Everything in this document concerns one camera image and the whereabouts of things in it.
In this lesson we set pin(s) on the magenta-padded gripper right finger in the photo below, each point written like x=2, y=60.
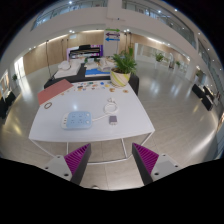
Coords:
x=146, y=159

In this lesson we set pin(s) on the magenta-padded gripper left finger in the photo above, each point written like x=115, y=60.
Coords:
x=77, y=158

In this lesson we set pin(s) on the small grey-mauve charger block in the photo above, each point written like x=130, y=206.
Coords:
x=113, y=120

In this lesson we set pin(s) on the flat pink-red mat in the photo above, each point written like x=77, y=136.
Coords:
x=54, y=91

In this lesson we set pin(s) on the group of dark chairs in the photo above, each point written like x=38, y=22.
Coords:
x=203, y=96
x=6, y=105

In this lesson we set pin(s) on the potted plant in striped pot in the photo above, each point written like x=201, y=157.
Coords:
x=120, y=78

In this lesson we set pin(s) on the blue flat board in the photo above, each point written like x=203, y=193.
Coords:
x=95, y=72

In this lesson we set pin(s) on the white architectural model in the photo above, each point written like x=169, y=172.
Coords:
x=66, y=68

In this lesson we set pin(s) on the small green floor plant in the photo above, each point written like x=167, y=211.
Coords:
x=14, y=77

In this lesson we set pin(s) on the tall black stand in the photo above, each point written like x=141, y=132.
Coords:
x=48, y=60

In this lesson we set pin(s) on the purple-lit display screen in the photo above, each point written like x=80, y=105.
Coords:
x=85, y=51

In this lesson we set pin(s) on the direction sign with arrows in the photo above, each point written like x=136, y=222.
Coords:
x=112, y=35

